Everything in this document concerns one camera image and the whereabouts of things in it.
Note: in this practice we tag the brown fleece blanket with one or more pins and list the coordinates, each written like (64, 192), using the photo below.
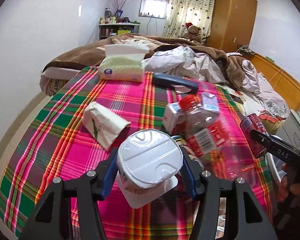
(63, 68)

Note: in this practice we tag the red soda can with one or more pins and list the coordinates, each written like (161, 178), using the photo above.
(255, 134)

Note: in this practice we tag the person right hand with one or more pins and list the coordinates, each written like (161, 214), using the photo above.
(285, 188)

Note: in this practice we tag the pink white milk carton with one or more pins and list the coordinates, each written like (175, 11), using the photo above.
(174, 120)

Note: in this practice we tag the green tissue pack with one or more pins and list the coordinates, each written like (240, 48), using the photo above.
(123, 62)

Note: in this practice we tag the purple milk carton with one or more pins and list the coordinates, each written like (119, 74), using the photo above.
(210, 102)

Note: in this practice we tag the dark blue glasses case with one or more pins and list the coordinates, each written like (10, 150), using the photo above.
(178, 84)

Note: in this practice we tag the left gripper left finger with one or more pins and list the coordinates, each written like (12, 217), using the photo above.
(106, 174)

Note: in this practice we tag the plaid pink green blanket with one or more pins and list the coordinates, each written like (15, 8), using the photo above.
(56, 144)

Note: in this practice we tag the white paper bag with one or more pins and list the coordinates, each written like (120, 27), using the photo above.
(103, 124)

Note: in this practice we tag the white yogurt cup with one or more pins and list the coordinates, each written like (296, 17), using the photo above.
(147, 162)

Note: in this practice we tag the brown teddy bear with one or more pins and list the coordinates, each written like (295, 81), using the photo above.
(193, 33)

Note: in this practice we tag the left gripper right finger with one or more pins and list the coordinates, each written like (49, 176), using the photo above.
(190, 174)

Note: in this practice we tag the wooden headboard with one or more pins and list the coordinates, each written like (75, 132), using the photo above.
(281, 81)

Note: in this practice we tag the window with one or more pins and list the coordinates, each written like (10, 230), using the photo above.
(154, 8)

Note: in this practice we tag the patterned curtain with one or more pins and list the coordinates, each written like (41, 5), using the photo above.
(181, 12)

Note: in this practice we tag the clear plastic bottle red cap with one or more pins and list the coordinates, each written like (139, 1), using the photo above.
(204, 131)

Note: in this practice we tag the pale pink duvet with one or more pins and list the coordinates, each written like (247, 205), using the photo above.
(215, 66)

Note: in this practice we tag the wooden wardrobe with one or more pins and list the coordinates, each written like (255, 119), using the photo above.
(232, 24)

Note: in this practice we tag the cluttered wall shelf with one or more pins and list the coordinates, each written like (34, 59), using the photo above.
(112, 25)

